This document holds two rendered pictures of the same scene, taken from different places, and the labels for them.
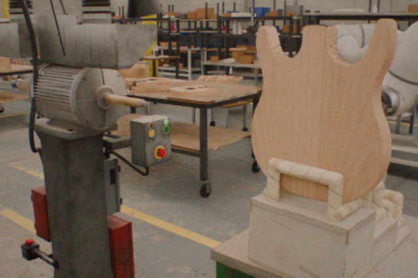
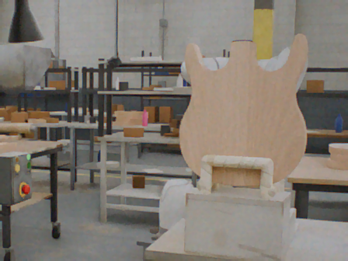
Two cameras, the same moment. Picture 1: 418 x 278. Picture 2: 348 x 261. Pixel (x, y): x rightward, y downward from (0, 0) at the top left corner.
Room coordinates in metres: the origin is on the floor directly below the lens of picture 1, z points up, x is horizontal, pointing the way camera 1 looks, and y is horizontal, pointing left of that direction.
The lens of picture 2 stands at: (-0.32, 0.57, 1.39)
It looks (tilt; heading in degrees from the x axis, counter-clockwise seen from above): 8 degrees down; 341
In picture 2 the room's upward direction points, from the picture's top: 1 degrees clockwise
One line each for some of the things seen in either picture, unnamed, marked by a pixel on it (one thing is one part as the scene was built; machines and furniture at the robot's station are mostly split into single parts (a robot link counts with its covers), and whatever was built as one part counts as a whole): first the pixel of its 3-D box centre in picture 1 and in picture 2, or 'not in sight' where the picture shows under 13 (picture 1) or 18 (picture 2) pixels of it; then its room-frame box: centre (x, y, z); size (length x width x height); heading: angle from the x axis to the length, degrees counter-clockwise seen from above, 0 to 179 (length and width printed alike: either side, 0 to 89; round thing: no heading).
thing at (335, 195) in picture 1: (334, 200); (266, 181); (0.93, -0.27, 1.15); 0.03 x 0.03 x 0.09
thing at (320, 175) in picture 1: (304, 171); (236, 161); (0.98, -0.21, 1.20); 0.20 x 0.03 x 0.03; 47
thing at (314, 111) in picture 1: (317, 113); (241, 113); (1.01, -0.24, 1.33); 0.35 x 0.04 x 0.40; 47
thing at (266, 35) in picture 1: (272, 44); (198, 59); (1.10, -0.15, 1.48); 0.07 x 0.04 x 0.09; 47
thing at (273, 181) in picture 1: (273, 183); (206, 176); (1.04, -0.15, 1.15); 0.03 x 0.03 x 0.09
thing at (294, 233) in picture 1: (309, 235); (238, 221); (1.02, -0.25, 1.02); 0.27 x 0.15 x 0.17; 48
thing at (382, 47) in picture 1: (375, 44); (292, 53); (0.92, -0.34, 1.49); 0.07 x 0.04 x 0.10; 47
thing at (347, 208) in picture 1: (347, 207); (273, 189); (0.95, -0.31, 1.12); 0.11 x 0.03 x 0.03; 138
